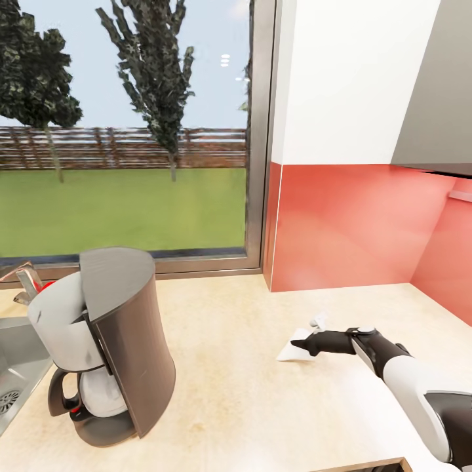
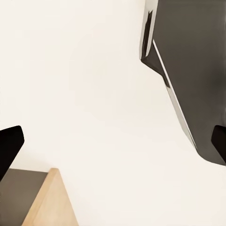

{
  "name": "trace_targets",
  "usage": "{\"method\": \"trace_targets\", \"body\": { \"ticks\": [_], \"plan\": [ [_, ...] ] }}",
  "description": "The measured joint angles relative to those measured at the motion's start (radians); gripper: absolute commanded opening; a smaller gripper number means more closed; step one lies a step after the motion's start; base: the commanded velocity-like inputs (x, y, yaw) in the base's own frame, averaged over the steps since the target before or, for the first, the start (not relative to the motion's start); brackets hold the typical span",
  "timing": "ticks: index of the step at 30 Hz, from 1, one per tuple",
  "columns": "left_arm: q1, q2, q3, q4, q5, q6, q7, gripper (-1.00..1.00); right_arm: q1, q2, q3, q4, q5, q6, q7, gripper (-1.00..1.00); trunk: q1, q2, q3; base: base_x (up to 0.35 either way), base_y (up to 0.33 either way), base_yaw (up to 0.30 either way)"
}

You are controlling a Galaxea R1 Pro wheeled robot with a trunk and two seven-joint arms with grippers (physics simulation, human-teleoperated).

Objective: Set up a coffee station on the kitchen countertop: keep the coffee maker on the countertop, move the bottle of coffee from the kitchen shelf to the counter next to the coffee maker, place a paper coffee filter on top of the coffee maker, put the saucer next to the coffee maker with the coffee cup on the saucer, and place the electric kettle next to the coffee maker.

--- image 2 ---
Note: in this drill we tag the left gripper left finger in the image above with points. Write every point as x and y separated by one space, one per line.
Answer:
11 141

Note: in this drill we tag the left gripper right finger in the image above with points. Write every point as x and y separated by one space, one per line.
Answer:
218 139

